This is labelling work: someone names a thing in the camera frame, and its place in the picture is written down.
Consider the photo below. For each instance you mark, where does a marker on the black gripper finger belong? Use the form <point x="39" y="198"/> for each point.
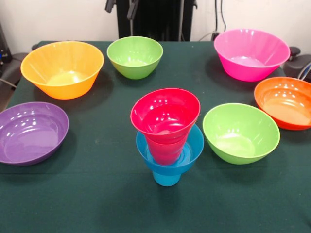
<point x="131" y="9"/>
<point x="109" y="5"/>

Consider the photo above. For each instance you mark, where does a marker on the green bowl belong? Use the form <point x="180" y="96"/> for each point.
<point x="240" y="131"/>
<point x="134" y="52"/>

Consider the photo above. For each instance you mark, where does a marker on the red bowl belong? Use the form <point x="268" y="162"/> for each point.
<point x="165" y="109"/>

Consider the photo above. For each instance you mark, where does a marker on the pink bowl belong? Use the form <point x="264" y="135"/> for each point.
<point x="252" y="48"/>

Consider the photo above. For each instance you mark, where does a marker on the red cup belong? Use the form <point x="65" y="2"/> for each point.
<point x="165" y="153"/>

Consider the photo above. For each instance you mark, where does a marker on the blue bowl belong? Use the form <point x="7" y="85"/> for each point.
<point x="194" y="145"/>

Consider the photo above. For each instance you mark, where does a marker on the purple bowl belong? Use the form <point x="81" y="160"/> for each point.
<point x="29" y="136"/>

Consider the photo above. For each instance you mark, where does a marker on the blue cup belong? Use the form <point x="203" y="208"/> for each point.
<point x="166" y="179"/>

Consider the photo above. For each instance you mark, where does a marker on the yellow bowl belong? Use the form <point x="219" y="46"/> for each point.
<point x="60" y="58"/>

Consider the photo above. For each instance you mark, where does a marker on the black office chair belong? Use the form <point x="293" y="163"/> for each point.
<point x="297" y="65"/>
<point x="14" y="65"/>

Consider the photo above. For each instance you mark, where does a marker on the black computer box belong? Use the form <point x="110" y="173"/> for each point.
<point x="5" y="48"/>

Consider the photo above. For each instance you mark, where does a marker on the orange bowl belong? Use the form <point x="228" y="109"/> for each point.
<point x="284" y="99"/>

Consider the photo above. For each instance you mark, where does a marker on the dark green tablecloth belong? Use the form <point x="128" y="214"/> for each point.
<point x="97" y="206"/>

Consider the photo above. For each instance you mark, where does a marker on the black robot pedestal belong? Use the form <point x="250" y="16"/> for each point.
<point x="160" y="19"/>

